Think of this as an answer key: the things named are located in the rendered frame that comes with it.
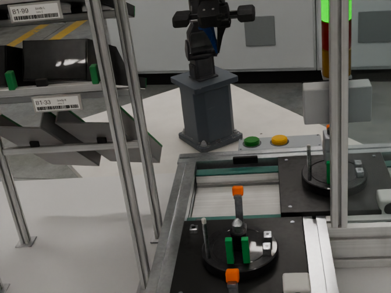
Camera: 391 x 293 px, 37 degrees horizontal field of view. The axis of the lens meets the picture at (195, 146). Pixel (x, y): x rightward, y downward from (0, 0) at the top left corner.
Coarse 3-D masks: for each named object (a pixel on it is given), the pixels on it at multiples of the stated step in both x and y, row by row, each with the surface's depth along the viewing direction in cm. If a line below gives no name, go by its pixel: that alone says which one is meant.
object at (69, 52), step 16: (32, 48) 106; (48, 48) 105; (64, 48) 104; (80, 48) 103; (112, 48) 112; (32, 64) 106; (48, 64) 105; (64, 64) 104; (80, 64) 103; (112, 64) 112; (32, 80) 106; (48, 80) 105; (64, 80) 104; (80, 80) 103; (144, 80) 128
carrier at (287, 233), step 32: (192, 224) 118; (224, 224) 117; (256, 224) 116; (288, 224) 115; (192, 256) 109; (224, 256) 105; (256, 256) 104; (288, 256) 106; (192, 288) 101; (224, 288) 100; (256, 288) 99; (288, 288) 96
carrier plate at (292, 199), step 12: (288, 156) 139; (300, 156) 139; (312, 156) 138; (288, 168) 134; (300, 168) 134; (288, 180) 130; (300, 180) 129; (288, 192) 125; (300, 192) 125; (312, 192) 124; (288, 204) 121; (300, 204) 121; (312, 204) 120; (324, 204) 120; (288, 216) 119; (312, 216) 118
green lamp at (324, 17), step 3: (321, 0) 98; (324, 0) 97; (327, 0) 97; (321, 3) 99; (324, 3) 98; (327, 3) 97; (321, 6) 99; (324, 6) 98; (327, 6) 97; (321, 9) 99; (324, 9) 98; (327, 9) 97; (321, 12) 99; (324, 12) 98; (327, 12) 98; (321, 15) 100; (324, 15) 98; (327, 15) 98; (321, 18) 100; (324, 18) 99; (327, 18) 98; (324, 21) 99; (327, 21) 98
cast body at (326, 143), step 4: (328, 128) 122; (324, 132) 123; (328, 132) 122; (324, 136) 122; (328, 136) 121; (324, 140) 122; (328, 140) 121; (324, 144) 122; (328, 144) 121; (324, 148) 123; (328, 148) 121; (324, 152) 124; (328, 152) 121; (324, 156) 124; (328, 156) 122; (328, 160) 122
